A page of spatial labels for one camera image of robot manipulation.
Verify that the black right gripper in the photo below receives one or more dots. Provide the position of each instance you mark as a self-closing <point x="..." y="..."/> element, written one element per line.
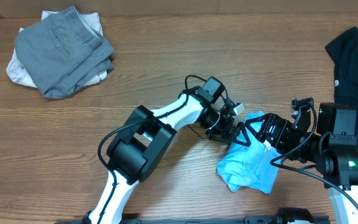
<point x="277" y="140"/>

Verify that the grey folded trousers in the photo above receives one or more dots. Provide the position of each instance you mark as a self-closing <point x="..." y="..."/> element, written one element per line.
<point x="62" y="53"/>

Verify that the light blue printed t-shirt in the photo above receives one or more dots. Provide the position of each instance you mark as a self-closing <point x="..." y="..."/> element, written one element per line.
<point x="250" y="166"/>

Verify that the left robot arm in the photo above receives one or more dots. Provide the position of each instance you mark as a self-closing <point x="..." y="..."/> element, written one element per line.
<point x="138" y="147"/>

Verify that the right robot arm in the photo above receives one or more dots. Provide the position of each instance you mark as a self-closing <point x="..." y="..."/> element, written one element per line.
<point x="321" y="144"/>

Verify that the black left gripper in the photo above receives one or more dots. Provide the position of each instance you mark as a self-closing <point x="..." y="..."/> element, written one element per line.
<point x="223" y="134"/>

